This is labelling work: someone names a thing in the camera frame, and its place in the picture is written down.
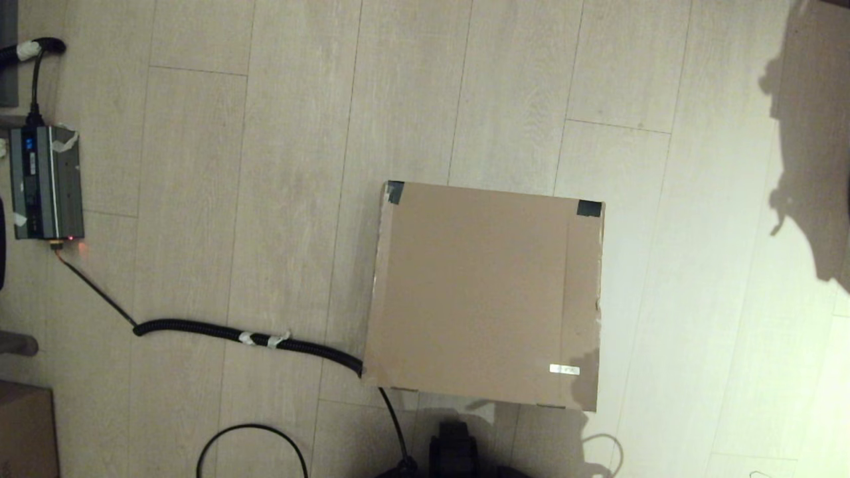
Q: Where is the brown cardboard shoe box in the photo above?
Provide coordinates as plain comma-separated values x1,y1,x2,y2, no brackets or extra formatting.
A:
362,181,606,412

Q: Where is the grey power supply box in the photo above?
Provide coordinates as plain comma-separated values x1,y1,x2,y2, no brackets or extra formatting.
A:
9,124,85,240

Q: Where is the black robot torso part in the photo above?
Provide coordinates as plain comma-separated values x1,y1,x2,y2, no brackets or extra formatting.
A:
428,420,480,478

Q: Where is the grey furniture foot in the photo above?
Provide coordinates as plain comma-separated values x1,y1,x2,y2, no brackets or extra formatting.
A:
0,330,39,357

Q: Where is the small brown cardboard carton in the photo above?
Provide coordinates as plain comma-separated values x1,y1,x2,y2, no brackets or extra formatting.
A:
0,380,60,478

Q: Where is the dark grey panel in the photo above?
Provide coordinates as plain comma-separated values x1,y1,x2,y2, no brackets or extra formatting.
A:
0,0,19,107

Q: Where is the black corrugated cable conduit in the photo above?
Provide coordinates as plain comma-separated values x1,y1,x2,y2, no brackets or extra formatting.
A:
52,239,418,477

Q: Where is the thin black cable loop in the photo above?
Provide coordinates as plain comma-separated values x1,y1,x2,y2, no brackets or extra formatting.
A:
196,423,310,478

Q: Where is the black power cable white tape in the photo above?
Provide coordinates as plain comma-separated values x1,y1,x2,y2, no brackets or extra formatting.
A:
0,37,67,128

